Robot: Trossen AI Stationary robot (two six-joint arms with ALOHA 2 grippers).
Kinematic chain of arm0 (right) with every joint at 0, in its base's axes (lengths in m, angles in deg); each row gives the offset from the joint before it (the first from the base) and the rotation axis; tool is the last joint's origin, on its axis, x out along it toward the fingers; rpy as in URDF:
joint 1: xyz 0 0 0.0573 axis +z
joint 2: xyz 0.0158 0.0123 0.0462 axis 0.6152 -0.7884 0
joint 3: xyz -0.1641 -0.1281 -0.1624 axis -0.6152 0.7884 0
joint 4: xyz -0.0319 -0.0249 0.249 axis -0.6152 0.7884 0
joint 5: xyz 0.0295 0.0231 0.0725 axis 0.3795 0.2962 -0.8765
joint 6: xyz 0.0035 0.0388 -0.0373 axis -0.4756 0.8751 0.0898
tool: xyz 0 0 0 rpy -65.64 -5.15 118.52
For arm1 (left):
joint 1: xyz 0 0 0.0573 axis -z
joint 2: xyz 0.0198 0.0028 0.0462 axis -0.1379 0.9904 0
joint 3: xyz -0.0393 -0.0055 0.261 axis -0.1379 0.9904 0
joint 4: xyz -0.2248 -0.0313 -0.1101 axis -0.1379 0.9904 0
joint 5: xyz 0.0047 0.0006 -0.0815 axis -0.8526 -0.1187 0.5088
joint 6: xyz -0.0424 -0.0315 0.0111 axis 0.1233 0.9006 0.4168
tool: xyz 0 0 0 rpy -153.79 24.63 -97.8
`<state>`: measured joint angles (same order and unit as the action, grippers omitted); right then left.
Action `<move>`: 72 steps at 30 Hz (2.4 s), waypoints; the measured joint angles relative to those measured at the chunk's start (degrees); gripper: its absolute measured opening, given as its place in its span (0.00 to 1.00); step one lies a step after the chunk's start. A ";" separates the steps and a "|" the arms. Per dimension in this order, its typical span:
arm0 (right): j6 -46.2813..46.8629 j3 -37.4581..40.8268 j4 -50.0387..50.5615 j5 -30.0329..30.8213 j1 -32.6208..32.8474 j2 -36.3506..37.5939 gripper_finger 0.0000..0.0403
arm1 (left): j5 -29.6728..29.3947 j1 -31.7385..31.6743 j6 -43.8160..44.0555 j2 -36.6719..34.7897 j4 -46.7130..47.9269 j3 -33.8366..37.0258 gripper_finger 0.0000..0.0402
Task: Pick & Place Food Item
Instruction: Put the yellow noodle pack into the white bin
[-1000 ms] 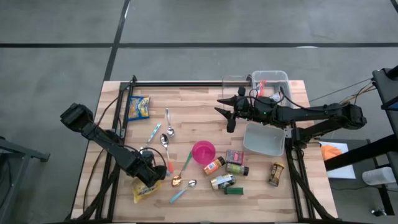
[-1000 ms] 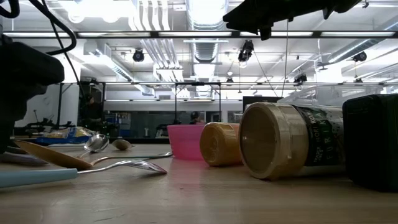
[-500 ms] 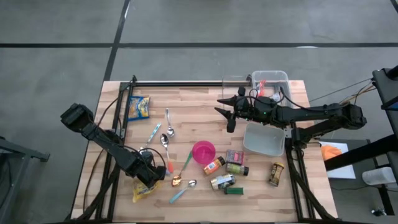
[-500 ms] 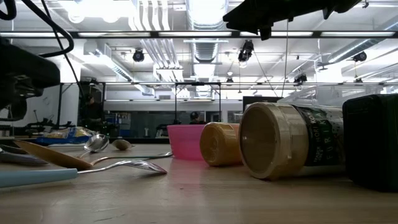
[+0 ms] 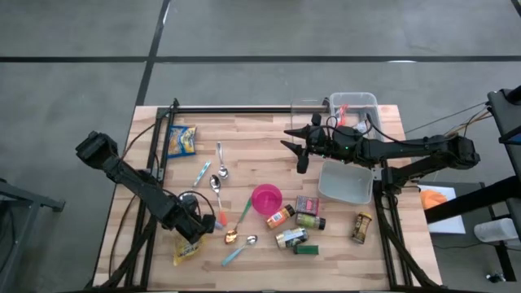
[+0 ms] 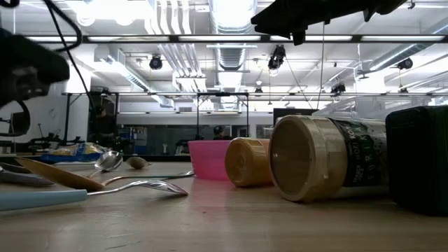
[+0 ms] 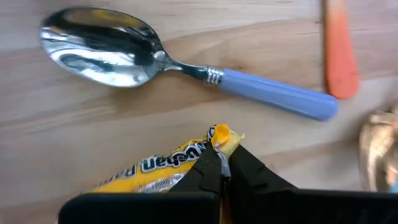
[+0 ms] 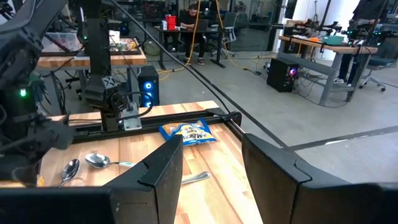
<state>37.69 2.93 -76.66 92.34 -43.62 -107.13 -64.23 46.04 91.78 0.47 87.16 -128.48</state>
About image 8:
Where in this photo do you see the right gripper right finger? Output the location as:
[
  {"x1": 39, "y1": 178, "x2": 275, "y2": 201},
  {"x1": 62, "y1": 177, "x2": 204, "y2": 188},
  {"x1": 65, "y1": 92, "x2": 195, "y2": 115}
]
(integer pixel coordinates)
[{"x1": 241, "y1": 133, "x2": 398, "y2": 224}]

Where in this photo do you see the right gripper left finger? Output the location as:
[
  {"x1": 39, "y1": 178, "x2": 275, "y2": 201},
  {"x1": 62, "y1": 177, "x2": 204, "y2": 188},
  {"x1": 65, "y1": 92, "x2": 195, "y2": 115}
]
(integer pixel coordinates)
[{"x1": 0, "y1": 134, "x2": 185, "y2": 224}]

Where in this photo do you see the spoon with teal striped handle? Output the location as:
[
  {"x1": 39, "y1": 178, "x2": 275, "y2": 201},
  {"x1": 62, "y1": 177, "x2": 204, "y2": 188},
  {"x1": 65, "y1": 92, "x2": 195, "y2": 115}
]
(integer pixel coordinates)
[{"x1": 85, "y1": 152, "x2": 137, "y2": 169}]

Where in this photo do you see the blue and yellow snack bag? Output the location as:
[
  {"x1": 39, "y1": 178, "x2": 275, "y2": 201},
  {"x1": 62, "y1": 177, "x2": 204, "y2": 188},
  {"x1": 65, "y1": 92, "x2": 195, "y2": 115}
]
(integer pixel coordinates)
[{"x1": 159, "y1": 118, "x2": 218, "y2": 147}]

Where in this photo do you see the clear plastic storage box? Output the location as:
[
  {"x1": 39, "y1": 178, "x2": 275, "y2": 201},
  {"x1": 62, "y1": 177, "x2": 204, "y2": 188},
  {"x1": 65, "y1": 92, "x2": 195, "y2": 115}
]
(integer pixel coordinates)
[{"x1": 41, "y1": 31, "x2": 82, "y2": 53}]

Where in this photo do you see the PC tower with blue fans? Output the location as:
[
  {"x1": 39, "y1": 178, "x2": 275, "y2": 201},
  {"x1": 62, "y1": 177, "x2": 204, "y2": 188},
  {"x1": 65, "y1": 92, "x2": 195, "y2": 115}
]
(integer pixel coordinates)
[{"x1": 137, "y1": 65, "x2": 160, "y2": 108}]

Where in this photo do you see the black PC tower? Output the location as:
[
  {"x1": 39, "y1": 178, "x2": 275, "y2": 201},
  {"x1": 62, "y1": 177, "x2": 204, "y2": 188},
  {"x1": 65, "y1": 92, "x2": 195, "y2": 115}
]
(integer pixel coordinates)
[{"x1": 266, "y1": 58, "x2": 300, "y2": 93}]

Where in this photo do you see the long wooden workbench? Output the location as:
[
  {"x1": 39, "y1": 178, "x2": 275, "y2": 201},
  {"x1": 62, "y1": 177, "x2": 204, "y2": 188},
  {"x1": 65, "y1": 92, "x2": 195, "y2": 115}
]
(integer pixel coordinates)
[{"x1": 277, "y1": 34, "x2": 379, "y2": 107}]

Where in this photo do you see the teal box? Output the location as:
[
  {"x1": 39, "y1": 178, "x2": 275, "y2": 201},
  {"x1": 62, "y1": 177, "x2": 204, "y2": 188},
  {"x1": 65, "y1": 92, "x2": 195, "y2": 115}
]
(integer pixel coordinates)
[{"x1": 321, "y1": 34, "x2": 346, "y2": 47}]

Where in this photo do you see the blue office chair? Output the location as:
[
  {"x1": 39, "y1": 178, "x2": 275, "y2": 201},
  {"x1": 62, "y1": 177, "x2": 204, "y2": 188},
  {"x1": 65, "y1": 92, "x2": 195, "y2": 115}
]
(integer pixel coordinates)
[{"x1": 358, "y1": 39, "x2": 398, "y2": 93}]

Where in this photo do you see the grey office chair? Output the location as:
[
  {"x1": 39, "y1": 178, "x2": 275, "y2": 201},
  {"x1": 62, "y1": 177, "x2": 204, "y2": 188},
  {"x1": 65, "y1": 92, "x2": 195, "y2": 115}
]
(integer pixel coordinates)
[{"x1": 221, "y1": 11, "x2": 239, "y2": 60}]

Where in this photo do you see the black desk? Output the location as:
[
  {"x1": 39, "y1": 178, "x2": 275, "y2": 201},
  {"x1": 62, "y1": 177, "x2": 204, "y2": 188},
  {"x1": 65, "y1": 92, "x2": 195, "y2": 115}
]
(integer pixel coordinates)
[{"x1": 154, "y1": 26, "x2": 227, "y2": 71}]

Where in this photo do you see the red container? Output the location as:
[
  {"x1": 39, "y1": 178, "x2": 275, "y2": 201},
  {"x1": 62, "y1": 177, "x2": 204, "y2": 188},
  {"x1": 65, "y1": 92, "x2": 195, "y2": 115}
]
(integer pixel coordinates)
[{"x1": 165, "y1": 14, "x2": 177, "y2": 31}]

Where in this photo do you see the person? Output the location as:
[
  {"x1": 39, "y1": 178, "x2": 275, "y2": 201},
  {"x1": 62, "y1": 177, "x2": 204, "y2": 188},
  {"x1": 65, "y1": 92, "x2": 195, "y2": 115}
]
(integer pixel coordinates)
[
  {"x1": 179, "y1": 2, "x2": 208, "y2": 66},
  {"x1": 333, "y1": 0, "x2": 390, "y2": 87}
]

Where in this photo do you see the dark laptop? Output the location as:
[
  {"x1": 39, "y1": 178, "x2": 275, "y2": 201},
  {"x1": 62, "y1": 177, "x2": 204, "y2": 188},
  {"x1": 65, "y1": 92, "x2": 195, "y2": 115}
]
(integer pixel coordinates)
[{"x1": 194, "y1": 18, "x2": 210, "y2": 32}]

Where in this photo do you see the spoon with purple handle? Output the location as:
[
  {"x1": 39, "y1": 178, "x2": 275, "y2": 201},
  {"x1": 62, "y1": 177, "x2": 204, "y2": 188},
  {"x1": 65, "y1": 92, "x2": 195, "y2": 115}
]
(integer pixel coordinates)
[{"x1": 58, "y1": 158, "x2": 81, "y2": 188}]

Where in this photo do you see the black arm base cable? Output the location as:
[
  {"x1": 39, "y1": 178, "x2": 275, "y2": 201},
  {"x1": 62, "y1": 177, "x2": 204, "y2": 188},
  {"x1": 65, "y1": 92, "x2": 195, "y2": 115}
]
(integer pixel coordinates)
[{"x1": 116, "y1": 90, "x2": 155, "y2": 123}]

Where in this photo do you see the thin black frame brace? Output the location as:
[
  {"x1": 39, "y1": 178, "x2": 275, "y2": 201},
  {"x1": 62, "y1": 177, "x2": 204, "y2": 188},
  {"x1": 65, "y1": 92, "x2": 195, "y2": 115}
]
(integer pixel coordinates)
[{"x1": 108, "y1": 0, "x2": 233, "y2": 114}]

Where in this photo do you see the yellow hanging cable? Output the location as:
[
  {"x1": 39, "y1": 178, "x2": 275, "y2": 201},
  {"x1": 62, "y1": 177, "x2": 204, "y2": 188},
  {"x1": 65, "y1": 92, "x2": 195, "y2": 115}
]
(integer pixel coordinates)
[{"x1": 157, "y1": 0, "x2": 268, "y2": 75}]

